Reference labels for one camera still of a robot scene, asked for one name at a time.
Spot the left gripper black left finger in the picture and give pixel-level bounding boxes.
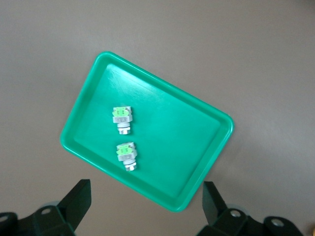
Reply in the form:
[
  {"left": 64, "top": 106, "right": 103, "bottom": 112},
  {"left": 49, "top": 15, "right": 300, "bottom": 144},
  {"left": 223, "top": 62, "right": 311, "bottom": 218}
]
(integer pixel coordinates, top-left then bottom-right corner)
[{"left": 0, "top": 178, "right": 92, "bottom": 236}]

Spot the green white push button switch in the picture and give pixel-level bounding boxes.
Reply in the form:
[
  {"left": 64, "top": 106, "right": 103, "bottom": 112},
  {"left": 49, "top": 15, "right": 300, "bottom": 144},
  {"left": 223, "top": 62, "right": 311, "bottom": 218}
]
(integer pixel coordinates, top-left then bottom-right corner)
[
  {"left": 112, "top": 106, "right": 133, "bottom": 135},
  {"left": 115, "top": 142, "right": 138, "bottom": 172}
]

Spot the green plastic tray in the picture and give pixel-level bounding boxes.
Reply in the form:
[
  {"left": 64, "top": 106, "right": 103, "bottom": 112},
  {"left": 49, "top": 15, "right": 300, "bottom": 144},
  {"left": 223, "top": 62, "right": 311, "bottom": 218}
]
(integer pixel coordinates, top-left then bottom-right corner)
[{"left": 60, "top": 51, "right": 234, "bottom": 213}]

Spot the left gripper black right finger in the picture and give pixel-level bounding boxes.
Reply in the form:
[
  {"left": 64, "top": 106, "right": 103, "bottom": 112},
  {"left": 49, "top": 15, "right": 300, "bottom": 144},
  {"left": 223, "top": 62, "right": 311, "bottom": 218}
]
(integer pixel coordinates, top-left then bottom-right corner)
[{"left": 196, "top": 181, "right": 303, "bottom": 236}]

